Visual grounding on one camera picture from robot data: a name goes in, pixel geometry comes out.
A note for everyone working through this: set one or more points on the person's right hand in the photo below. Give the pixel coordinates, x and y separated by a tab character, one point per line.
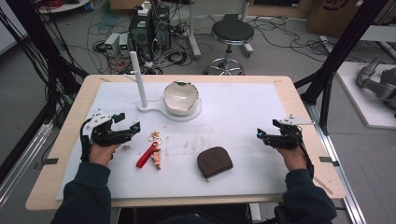
292	158

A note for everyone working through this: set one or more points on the brown zip pouch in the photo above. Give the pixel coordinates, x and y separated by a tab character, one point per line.
214	161

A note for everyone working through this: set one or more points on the white power strip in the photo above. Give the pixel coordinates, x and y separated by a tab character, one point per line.
144	8

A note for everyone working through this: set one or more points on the white stand with pole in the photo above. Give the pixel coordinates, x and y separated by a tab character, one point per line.
138	79

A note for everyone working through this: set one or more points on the white metal stand leg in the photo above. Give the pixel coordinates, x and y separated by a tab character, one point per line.
193	34
246	28

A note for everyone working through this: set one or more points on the grey tape strip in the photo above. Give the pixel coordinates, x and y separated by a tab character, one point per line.
49	161
328	160

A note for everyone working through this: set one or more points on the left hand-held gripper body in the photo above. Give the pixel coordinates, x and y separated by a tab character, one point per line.
104	135

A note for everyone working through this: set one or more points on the aluminium rail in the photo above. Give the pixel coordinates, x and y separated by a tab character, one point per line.
21	161
341	174

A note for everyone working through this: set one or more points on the grey power supply unit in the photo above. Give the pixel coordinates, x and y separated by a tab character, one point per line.
124	45
111	43

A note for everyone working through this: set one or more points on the black round stool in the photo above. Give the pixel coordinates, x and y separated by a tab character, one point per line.
232	31

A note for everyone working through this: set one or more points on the white platform board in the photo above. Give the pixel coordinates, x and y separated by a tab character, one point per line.
358	99

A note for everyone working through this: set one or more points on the white eggshell bowl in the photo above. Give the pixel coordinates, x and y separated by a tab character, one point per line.
181	99

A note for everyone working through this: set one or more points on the person's legs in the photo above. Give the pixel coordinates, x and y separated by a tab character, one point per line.
186	216

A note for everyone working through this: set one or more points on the wooden table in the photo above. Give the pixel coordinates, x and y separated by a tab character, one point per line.
74	132

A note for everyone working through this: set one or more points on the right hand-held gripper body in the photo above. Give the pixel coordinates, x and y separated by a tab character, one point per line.
286	137

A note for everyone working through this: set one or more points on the black computer tower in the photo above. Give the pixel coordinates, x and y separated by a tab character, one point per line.
141	34
162	28

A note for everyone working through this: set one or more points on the round white table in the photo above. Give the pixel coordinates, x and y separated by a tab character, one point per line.
62	6

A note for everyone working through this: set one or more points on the person's left hand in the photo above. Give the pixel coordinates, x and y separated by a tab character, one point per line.
100	154

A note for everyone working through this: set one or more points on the white table mat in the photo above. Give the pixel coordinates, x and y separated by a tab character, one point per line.
236	124

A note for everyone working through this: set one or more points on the cardboard box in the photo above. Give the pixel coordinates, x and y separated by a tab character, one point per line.
336	17

